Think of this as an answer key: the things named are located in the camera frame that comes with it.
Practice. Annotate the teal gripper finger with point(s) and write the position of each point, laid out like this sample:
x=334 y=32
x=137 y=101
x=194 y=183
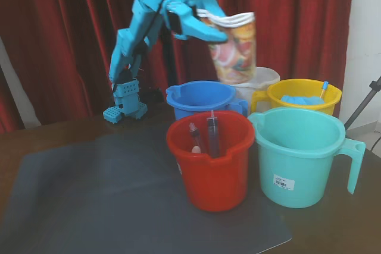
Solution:
x=202 y=32
x=209 y=2

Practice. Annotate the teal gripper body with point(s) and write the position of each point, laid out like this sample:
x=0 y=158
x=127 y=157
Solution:
x=190 y=22

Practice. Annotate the printed paper cup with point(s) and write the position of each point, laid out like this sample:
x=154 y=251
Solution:
x=238 y=54

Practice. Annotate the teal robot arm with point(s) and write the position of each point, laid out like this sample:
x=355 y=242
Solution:
x=143 y=19

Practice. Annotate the white plastic mug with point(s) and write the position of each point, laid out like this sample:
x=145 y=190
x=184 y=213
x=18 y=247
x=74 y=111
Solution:
x=265 y=77

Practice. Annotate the blue plastic mug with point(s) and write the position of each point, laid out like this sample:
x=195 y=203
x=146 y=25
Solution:
x=184 y=108

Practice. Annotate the yellow plastic mug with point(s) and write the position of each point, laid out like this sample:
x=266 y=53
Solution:
x=275 y=92

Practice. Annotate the small clear syringe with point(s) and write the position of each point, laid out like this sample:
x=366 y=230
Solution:
x=196 y=138

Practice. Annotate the large purple syringe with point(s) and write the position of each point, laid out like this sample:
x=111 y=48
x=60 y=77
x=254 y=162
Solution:
x=213 y=138

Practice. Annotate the small beige round object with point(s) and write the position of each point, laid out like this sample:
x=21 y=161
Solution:
x=196 y=149

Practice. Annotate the blue crumpled cloth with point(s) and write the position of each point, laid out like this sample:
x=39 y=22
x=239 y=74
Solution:
x=300 y=100

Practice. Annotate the red curtain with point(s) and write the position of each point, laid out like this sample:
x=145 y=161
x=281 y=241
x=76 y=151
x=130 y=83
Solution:
x=59 y=28

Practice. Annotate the blue capped orange tube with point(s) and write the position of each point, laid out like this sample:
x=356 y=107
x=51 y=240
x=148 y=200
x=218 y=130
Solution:
x=324 y=89

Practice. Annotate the red plastic mug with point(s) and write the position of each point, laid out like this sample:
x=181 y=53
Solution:
x=214 y=182

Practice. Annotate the turquoise plastic mug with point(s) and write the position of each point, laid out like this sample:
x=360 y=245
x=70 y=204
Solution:
x=297 y=170

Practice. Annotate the white barcode sticker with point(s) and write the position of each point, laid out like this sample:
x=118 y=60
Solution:
x=283 y=183

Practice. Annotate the grey tripod leg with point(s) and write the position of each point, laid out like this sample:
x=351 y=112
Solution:
x=361 y=103

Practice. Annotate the grey rubber mat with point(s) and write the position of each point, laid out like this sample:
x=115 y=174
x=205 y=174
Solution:
x=104 y=200

